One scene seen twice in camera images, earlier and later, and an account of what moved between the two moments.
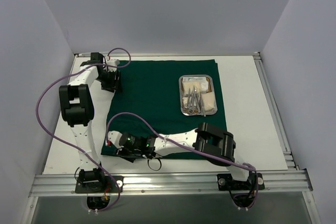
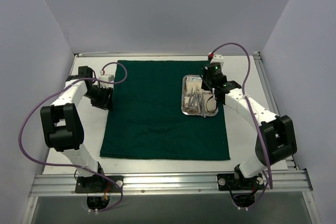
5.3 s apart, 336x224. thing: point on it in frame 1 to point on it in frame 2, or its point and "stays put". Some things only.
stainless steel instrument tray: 197,95 stays put
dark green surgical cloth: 147,104 stays put
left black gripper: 111,83 to 104,98
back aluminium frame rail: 197,54 stays put
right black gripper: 126,153 to 206,84
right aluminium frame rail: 274,113 stays put
